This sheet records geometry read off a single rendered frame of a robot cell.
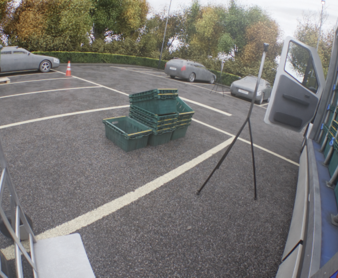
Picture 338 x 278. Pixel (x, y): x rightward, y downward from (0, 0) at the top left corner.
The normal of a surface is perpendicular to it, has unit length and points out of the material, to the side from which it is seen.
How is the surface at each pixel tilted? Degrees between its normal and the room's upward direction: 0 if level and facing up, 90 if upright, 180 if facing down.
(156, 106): 90
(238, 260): 0
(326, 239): 0
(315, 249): 0
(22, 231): 90
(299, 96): 93
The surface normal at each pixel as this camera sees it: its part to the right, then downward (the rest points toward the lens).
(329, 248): 0.17, -0.90
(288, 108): -0.17, 0.36
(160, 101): 0.75, 0.11
